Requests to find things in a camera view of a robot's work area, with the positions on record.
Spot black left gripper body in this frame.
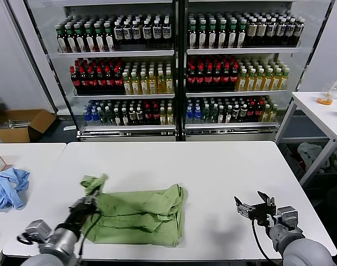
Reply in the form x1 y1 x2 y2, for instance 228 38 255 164
65 195 99 227

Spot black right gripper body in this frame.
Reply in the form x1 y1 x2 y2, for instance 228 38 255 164
250 198 277 226

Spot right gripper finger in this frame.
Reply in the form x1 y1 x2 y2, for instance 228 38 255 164
256 190 276 206
234 196 253 216

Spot light green polo shirt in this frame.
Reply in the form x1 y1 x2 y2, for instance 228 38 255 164
79 173 189 247

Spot grey cloth pile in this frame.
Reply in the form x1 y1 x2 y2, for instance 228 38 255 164
297 142 331 174

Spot crumpled light blue shirt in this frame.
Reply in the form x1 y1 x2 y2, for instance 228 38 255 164
0 167 30 212

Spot open cardboard box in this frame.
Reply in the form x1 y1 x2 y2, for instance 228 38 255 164
0 109 58 143

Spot white side table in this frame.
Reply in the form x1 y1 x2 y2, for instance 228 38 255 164
274 91 337 189

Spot silver metal bars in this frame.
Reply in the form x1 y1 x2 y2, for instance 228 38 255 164
6 118 29 129

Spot glass flask orange liquid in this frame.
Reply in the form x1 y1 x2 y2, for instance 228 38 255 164
317 83 335 105

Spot yellow juice bottle white cap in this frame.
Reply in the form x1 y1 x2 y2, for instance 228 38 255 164
148 70 158 94
131 71 141 95
156 69 167 94
165 69 175 94
122 71 132 95
139 70 149 95

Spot yellow tea bottle green label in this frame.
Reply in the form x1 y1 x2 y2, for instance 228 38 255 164
263 67 274 91
255 68 266 91
236 68 248 92
272 67 282 91
280 66 291 91
245 68 257 92

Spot glass door beverage cabinet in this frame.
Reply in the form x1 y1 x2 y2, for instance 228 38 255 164
180 0 336 142
6 0 182 142

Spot dark tea bottle green cap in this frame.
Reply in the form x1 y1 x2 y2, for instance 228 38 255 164
74 23 86 53
198 19 208 49
208 19 218 49
227 19 238 49
188 19 198 49
217 19 228 49
84 22 96 52
237 19 248 48
64 23 76 53
55 24 67 53
94 22 106 52
104 22 115 52

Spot dark bottle blue white label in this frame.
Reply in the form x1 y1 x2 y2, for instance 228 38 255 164
285 17 296 45
162 18 172 44
266 17 277 45
276 17 287 45
131 20 142 44
113 21 124 45
142 19 152 44
122 20 133 44
294 18 305 47
152 19 162 44

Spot dark bottle beige label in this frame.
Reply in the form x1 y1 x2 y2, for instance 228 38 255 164
256 16 267 46
246 17 257 47

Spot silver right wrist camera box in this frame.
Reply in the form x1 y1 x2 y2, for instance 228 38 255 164
276 205 299 231

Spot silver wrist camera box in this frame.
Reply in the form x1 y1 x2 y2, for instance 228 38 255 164
23 219 52 244
276 205 299 231

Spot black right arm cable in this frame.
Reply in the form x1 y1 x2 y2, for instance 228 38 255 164
251 216 273 263

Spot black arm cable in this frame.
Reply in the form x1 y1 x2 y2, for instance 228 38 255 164
17 213 105 260
251 216 273 263

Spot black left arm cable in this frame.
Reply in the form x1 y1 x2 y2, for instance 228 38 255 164
17 213 105 260

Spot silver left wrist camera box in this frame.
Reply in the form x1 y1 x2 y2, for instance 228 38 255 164
23 219 52 244

